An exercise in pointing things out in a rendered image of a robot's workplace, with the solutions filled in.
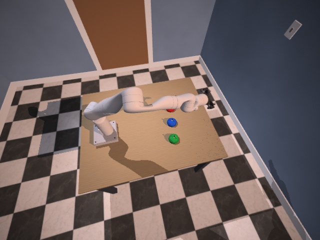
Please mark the blue dome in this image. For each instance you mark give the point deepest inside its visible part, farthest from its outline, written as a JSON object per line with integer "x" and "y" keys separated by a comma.
{"x": 171, "y": 122}

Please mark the green bell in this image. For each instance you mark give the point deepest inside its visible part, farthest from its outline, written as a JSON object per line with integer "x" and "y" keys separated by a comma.
{"x": 173, "y": 138}

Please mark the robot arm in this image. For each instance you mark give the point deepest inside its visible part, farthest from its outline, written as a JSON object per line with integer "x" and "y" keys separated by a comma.
{"x": 132, "y": 101}

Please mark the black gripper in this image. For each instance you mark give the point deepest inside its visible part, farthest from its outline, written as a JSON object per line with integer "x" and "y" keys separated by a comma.
{"x": 210, "y": 104}

